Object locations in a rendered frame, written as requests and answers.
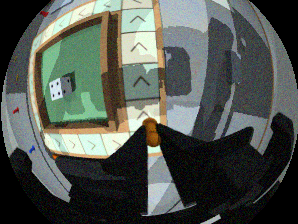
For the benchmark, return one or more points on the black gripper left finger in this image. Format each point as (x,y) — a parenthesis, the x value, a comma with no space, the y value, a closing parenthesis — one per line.
(126,169)

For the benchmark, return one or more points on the white die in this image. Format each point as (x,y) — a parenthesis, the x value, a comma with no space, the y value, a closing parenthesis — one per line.
(61,87)

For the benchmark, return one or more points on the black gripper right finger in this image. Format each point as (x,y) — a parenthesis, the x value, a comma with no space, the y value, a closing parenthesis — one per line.
(191,160)

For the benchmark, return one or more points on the white square board track with arrows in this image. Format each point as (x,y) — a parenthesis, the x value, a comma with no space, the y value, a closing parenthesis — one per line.
(117,73)

